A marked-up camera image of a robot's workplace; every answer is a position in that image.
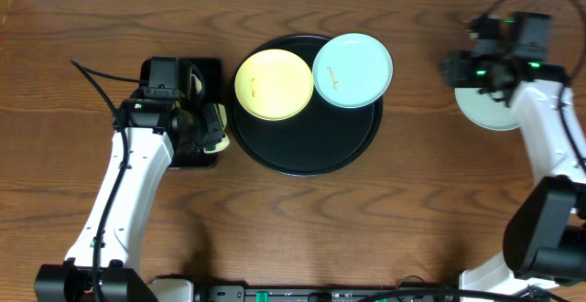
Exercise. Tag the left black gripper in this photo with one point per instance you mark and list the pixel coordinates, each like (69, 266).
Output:
(211, 125)

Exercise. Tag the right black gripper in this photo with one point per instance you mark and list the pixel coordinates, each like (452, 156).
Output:
(454, 62)

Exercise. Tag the green yellow sponge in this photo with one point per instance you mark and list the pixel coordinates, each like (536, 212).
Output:
(211, 137)

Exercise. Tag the light blue plate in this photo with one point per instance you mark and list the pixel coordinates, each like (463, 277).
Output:
(352, 70)
(483, 109)

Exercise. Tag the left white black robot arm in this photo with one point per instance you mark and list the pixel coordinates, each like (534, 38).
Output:
(103, 263)

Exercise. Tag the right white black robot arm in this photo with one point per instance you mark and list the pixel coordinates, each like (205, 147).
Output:
(541, 249)

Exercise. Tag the black rectangular tray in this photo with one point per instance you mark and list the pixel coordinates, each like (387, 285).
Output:
(157, 113)

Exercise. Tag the round black serving tray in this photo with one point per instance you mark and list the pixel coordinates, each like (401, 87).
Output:
(320, 139)

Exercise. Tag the yellow plate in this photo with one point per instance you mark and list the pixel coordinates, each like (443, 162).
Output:
(274, 84)

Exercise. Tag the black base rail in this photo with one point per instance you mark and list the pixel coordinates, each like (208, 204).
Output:
(242, 293)

